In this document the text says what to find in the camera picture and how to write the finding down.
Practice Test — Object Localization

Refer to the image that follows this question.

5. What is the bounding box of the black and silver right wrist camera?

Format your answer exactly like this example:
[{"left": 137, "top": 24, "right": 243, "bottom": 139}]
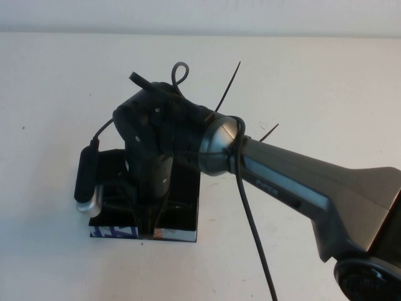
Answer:
[{"left": 74, "top": 140, "right": 104, "bottom": 218}]

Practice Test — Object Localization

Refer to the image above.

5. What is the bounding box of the black right camera mount bracket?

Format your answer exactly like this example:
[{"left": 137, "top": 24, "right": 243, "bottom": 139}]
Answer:
[{"left": 97, "top": 149, "right": 130, "bottom": 179}]

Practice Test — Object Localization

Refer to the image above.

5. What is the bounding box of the black zip tie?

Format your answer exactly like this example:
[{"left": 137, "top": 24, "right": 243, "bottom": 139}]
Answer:
[
  {"left": 259, "top": 123, "right": 280, "bottom": 142},
  {"left": 215, "top": 60, "right": 242, "bottom": 113}
]

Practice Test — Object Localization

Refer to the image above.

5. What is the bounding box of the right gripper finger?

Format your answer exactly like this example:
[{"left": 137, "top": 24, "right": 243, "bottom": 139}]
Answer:
[
  {"left": 146, "top": 207, "right": 155, "bottom": 236},
  {"left": 137, "top": 207, "right": 147, "bottom": 236}
]

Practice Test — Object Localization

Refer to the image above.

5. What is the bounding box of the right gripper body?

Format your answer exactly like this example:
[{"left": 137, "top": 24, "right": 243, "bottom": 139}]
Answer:
[{"left": 131, "top": 187, "right": 172, "bottom": 227}]

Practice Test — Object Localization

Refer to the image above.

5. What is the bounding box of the black case with blue-orange print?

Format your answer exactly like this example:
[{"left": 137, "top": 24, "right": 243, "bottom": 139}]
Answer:
[{"left": 88, "top": 149, "right": 201, "bottom": 244}]

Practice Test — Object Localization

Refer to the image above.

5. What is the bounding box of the black right camera cable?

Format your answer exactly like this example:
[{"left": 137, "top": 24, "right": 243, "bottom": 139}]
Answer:
[{"left": 93, "top": 61, "right": 278, "bottom": 301}]

